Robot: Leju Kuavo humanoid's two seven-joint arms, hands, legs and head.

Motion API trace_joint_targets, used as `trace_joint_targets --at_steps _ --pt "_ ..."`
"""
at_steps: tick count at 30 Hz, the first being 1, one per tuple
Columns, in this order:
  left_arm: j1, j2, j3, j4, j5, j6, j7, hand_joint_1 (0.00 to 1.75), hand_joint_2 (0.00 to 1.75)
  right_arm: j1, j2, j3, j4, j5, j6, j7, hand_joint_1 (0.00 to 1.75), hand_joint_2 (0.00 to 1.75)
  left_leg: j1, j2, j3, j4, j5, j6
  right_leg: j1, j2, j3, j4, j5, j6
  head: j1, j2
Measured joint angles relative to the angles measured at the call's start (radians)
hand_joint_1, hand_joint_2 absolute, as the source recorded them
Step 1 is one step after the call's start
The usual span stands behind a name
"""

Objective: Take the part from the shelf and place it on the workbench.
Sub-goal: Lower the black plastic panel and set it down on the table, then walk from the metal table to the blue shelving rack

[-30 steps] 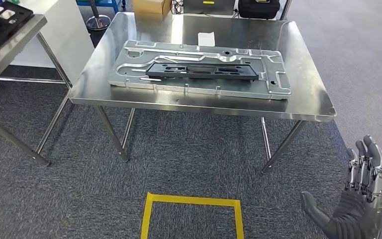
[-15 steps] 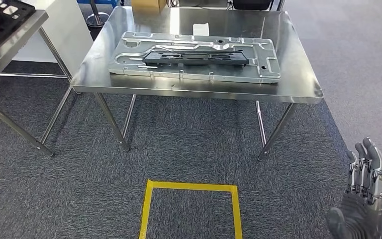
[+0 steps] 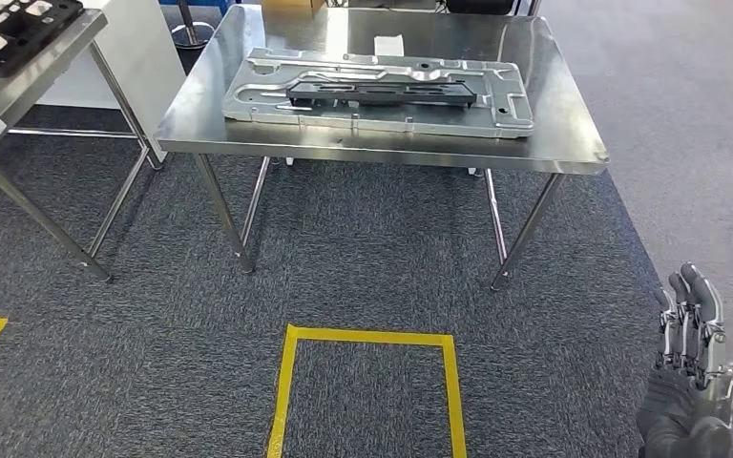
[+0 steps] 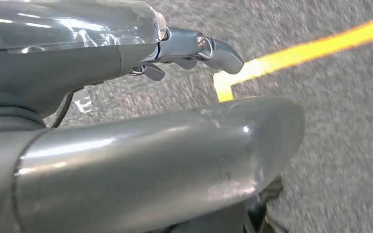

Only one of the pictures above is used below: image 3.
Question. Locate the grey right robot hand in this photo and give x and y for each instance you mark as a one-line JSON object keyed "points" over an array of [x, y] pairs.
{"points": [[689, 404]]}

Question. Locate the black plastic plate frame part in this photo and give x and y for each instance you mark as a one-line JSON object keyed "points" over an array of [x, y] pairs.
{"points": [[66, 14], [297, 95]]}

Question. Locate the stainless steel workbench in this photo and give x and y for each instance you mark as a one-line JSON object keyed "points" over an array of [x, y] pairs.
{"points": [[44, 69], [562, 126]]}

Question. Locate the yellow floor tape square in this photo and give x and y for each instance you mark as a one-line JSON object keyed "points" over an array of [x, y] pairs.
{"points": [[366, 335]]}

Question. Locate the large machined aluminium plate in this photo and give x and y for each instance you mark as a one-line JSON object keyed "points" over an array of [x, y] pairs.
{"points": [[442, 120]]}

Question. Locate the white cabinet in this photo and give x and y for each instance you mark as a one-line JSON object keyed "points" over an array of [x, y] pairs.
{"points": [[145, 63]]}

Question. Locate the chrome stanchion post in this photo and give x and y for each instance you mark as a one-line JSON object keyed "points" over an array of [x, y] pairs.
{"points": [[191, 35]]}

